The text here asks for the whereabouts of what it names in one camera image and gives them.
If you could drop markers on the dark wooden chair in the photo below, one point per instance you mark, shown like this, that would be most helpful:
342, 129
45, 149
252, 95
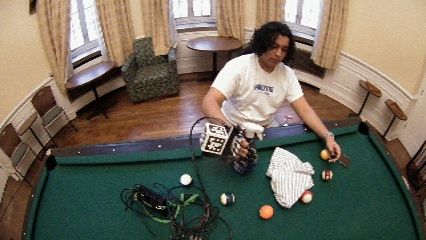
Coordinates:
417, 166

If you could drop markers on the orange billiard ball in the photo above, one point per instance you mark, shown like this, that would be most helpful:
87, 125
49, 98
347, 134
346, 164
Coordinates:
267, 212

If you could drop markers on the window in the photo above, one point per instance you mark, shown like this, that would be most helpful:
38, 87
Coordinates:
194, 10
85, 25
303, 15

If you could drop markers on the white and blue spray bottle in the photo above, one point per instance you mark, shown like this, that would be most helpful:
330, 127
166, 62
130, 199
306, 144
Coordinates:
254, 129

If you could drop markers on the silver wristwatch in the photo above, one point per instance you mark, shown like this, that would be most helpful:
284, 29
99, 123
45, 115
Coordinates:
330, 135

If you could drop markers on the small wooden wall shelf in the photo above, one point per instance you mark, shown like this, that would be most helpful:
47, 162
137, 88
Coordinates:
371, 88
396, 110

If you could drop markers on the yellow billiard ball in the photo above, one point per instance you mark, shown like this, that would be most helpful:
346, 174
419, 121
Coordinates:
326, 154

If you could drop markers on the dark flat card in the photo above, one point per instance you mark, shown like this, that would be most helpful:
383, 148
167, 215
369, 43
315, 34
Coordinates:
346, 161

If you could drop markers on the red and white billiard ball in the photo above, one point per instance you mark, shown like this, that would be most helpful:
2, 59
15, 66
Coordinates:
307, 197

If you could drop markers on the wooden chair with grey seat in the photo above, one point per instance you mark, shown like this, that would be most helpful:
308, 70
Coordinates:
50, 108
15, 146

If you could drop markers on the white striped cloth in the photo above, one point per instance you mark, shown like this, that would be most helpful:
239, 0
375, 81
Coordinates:
290, 178

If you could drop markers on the blue striped billiard ball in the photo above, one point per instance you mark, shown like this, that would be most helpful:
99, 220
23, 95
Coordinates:
228, 199

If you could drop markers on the dark radiator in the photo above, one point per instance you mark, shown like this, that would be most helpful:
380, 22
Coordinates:
307, 62

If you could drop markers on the maroon striped billiard ball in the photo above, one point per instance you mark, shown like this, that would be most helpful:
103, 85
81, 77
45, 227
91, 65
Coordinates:
327, 175

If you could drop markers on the the person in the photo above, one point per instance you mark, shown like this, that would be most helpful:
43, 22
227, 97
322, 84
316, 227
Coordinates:
255, 93

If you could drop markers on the small red and white object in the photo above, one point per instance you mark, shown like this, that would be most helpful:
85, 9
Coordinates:
288, 118

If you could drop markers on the beige window curtains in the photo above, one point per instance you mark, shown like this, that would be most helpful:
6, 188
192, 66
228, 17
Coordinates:
54, 40

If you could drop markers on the round wooden table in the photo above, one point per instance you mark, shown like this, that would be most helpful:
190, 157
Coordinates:
215, 43

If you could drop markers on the dark pool table rail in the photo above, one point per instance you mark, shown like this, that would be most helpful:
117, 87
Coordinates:
134, 146

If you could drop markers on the black electronics box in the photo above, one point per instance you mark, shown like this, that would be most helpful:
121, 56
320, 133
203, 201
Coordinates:
151, 197

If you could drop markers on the dark wooden side table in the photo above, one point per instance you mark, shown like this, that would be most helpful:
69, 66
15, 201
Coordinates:
91, 75

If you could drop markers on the white cue ball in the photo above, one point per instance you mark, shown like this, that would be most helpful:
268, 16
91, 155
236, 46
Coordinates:
186, 179

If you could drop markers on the white marker cube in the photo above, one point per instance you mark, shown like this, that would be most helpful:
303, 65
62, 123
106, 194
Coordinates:
215, 138

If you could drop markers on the green patterned armchair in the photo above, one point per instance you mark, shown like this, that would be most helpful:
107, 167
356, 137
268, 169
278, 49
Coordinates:
151, 71

